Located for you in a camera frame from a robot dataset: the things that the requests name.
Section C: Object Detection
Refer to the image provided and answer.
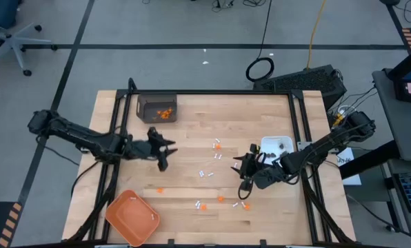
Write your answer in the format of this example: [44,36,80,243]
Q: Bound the black computer case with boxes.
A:
[252,64,348,111]

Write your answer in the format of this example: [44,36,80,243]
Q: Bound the white plastic bin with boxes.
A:
[260,135,299,183]

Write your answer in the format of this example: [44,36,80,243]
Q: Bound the grey keyboard desk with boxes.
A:
[386,158,411,248]

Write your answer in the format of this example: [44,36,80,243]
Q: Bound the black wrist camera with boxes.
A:
[253,167,285,190]
[132,140,153,160]

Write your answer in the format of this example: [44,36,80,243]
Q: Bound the orange plastic tray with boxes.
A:
[105,189,161,247]

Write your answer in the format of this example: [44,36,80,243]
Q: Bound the black coiled cable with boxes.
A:
[245,0,275,83]

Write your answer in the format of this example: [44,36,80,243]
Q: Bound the dark grey plastic bin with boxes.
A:
[136,93,178,124]

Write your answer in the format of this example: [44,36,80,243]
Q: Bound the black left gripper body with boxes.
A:
[132,127,168,172]

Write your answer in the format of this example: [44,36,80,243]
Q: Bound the black right camera cable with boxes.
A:
[238,180,254,200]

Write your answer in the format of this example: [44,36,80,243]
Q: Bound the grey office chair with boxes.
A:
[0,0,59,77]

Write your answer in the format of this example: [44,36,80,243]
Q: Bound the black metal beam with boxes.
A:
[339,140,399,180]

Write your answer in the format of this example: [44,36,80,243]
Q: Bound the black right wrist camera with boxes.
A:
[253,167,285,190]

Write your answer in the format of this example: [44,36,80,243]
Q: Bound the white paper sheet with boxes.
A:
[336,147,362,186]

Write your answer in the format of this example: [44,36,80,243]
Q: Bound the yellow hanging cable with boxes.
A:
[306,0,328,69]

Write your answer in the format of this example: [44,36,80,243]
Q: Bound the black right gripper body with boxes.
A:
[241,143,285,190]

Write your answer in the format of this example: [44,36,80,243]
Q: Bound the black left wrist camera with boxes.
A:
[132,140,153,160]

